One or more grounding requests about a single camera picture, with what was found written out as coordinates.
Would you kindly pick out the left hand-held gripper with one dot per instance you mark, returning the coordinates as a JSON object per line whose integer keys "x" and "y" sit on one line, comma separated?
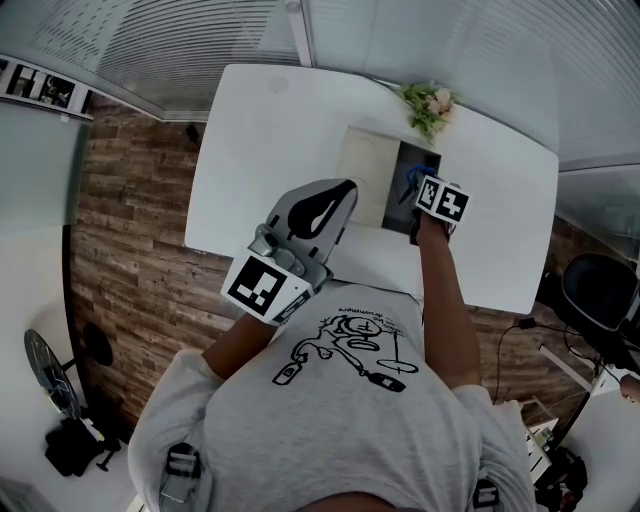
{"x": 257, "y": 287}

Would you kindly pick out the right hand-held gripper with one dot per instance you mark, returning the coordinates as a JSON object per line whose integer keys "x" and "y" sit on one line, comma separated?
{"x": 445, "y": 200}

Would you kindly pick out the grey box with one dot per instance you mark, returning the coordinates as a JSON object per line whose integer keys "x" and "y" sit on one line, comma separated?
{"x": 397, "y": 220}

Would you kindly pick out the person's left forearm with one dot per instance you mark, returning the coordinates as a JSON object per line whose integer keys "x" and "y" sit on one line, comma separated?
{"x": 235, "y": 350}

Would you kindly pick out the person's right forearm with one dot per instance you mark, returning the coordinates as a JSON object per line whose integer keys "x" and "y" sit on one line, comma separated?
{"x": 447, "y": 310}

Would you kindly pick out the beige box lid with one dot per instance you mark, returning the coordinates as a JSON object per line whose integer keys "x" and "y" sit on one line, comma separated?
{"x": 367, "y": 160}

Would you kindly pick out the artificial flower bouquet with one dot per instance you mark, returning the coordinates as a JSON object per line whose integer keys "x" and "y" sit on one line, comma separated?
{"x": 430, "y": 107}

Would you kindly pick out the black office chair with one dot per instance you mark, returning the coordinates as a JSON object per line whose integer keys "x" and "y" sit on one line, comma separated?
{"x": 597, "y": 290}

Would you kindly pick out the person's grey printed T-shirt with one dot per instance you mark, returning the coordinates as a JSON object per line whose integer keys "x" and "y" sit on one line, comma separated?
{"x": 325, "y": 440}

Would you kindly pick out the white side desk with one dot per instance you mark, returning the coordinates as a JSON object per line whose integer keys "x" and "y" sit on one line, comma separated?
{"x": 610, "y": 385}

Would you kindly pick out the black and white shelf unit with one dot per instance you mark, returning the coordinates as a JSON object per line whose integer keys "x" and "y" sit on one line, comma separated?
{"x": 45, "y": 87}

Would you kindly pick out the black backpack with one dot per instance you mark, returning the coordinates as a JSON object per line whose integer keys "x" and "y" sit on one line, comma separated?
{"x": 562, "y": 480}

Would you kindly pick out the round black marble side table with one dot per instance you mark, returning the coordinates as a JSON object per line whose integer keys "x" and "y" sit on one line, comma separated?
{"x": 50, "y": 370}

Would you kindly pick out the black bag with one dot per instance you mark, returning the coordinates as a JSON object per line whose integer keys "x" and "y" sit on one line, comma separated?
{"x": 75, "y": 447}

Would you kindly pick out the white frame rack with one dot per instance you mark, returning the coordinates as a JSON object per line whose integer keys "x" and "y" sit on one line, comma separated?
{"x": 540, "y": 440}

